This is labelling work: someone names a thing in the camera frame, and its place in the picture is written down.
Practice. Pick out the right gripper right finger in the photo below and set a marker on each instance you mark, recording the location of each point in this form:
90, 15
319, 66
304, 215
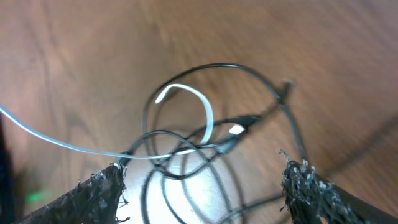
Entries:
311, 199

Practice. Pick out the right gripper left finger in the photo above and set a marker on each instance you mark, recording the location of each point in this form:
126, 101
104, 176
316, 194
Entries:
95, 200

